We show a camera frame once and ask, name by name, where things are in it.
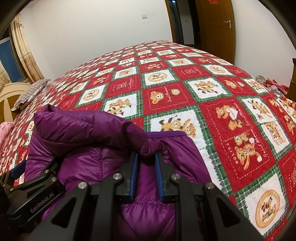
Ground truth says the clothes pile on floor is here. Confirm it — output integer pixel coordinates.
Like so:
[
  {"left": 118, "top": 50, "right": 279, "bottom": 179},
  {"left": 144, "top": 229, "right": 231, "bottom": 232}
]
[{"left": 255, "top": 75, "right": 288, "bottom": 96}]

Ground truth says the metal door handle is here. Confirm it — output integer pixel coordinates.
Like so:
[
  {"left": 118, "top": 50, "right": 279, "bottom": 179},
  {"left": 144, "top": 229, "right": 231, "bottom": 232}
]
[{"left": 224, "top": 20, "right": 232, "bottom": 28}]

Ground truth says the beige curtain right panel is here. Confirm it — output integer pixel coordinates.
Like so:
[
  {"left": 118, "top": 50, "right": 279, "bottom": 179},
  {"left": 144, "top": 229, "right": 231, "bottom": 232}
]
[{"left": 10, "top": 13, "right": 44, "bottom": 83}]

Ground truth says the brown door frame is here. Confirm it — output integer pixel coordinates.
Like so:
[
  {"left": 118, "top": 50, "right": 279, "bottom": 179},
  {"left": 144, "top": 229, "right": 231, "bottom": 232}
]
[{"left": 165, "top": 0, "right": 201, "bottom": 48}]

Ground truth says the brown wooden door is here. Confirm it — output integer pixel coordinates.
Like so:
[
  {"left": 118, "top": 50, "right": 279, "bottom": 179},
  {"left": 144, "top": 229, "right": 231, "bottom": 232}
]
[{"left": 195, "top": 0, "right": 236, "bottom": 64}]

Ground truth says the red paper door decoration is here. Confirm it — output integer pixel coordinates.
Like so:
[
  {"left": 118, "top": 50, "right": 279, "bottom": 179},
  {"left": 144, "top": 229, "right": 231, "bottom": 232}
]
[{"left": 208, "top": 0, "right": 219, "bottom": 4}]

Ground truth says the cream wooden headboard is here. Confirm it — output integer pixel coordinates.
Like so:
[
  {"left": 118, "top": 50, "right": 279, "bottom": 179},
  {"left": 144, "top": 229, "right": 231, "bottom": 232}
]
[{"left": 0, "top": 82, "right": 30, "bottom": 123}]

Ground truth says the dark wooden dresser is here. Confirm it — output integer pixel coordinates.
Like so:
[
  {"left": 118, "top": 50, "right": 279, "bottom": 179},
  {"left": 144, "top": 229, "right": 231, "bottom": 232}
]
[{"left": 286, "top": 58, "right": 296, "bottom": 101}]

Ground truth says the red patchwork bear bedspread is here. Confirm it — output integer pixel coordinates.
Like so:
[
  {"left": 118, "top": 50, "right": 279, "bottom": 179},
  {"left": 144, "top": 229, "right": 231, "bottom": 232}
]
[{"left": 1, "top": 41, "right": 295, "bottom": 240}]

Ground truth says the purple puffer jacket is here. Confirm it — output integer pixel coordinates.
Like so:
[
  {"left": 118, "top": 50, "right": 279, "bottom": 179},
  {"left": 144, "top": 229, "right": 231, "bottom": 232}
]
[{"left": 25, "top": 105, "right": 211, "bottom": 240}]

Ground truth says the striped grey pillow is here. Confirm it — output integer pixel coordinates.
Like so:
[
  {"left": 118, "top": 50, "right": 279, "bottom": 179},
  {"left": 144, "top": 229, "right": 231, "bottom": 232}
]
[{"left": 11, "top": 79, "right": 50, "bottom": 111}]

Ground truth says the window with blue pane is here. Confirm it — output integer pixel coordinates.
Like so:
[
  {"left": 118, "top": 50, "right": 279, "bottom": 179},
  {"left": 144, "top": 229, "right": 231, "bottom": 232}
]
[{"left": 1, "top": 28, "right": 25, "bottom": 82}]

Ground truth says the pink floral folded quilt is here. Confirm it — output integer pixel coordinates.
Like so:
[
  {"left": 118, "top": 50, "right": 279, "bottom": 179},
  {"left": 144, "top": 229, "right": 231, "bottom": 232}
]
[{"left": 0, "top": 121, "right": 14, "bottom": 145}]

